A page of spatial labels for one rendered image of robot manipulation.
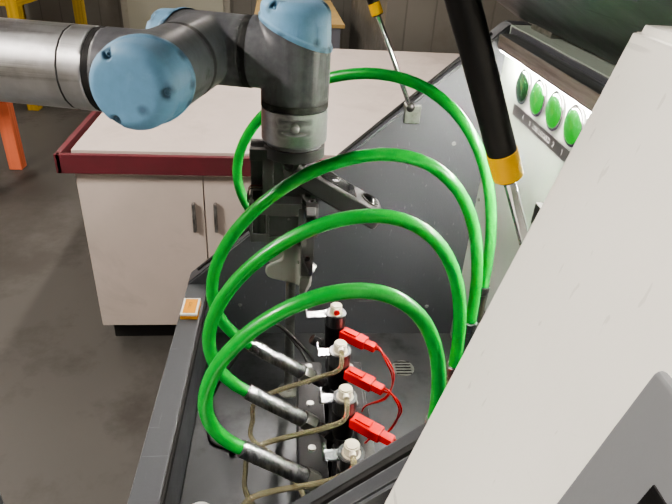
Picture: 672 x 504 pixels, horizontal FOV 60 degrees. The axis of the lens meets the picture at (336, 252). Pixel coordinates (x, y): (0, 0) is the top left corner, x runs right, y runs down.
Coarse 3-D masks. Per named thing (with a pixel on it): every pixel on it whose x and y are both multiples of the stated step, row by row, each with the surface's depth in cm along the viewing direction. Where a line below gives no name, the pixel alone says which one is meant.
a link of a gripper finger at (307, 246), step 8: (304, 240) 69; (312, 240) 69; (304, 248) 69; (312, 248) 69; (304, 256) 70; (312, 256) 70; (304, 264) 72; (312, 264) 71; (304, 272) 73; (312, 272) 72
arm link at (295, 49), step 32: (288, 0) 58; (320, 0) 59; (256, 32) 59; (288, 32) 57; (320, 32) 58; (256, 64) 60; (288, 64) 59; (320, 64) 60; (288, 96) 61; (320, 96) 62
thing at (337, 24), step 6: (258, 0) 572; (324, 0) 599; (258, 6) 538; (330, 6) 564; (336, 12) 533; (336, 18) 503; (336, 24) 477; (342, 24) 479; (336, 30) 481; (336, 36) 483; (336, 42) 486; (336, 48) 488
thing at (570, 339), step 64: (640, 64) 27; (640, 128) 26; (576, 192) 30; (640, 192) 25; (576, 256) 29; (640, 256) 25; (512, 320) 33; (576, 320) 28; (640, 320) 24; (448, 384) 40; (512, 384) 32; (576, 384) 27; (640, 384) 23; (448, 448) 38; (512, 448) 31; (576, 448) 26
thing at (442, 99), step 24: (336, 72) 72; (360, 72) 71; (384, 72) 70; (432, 96) 69; (456, 120) 70; (240, 144) 82; (480, 144) 70; (240, 168) 84; (480, 168) 71; (240, 192) 86
